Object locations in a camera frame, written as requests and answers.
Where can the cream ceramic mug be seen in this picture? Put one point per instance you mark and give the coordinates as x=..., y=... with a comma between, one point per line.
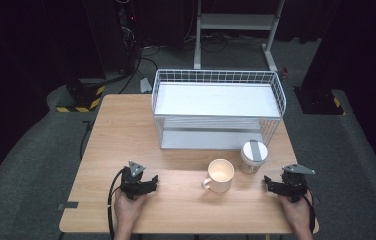
x=221, y=176

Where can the white metal stand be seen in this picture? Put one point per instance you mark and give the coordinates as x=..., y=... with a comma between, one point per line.
x=236, y=21

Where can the person's right hand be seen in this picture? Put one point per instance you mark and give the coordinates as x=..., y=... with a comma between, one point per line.
x=299, y=215

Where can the person's left hand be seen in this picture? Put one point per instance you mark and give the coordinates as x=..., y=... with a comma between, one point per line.
x=126, y=210

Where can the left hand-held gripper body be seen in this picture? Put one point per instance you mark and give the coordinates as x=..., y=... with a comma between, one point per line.
x=132, y=185

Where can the small grey floor box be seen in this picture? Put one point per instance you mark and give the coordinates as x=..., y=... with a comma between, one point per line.
x=145, y=85

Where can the black base with yellow stripes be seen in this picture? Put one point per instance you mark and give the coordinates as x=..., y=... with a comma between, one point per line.
x=82, y=96
x=319, y=100

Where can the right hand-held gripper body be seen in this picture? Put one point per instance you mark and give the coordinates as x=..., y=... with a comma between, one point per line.
x=292, y=186

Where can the glass jar with white lid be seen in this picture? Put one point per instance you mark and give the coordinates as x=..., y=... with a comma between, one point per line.
x=253, y=156

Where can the grey tape strip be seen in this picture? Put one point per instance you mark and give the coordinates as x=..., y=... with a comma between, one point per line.
x=67, y=205

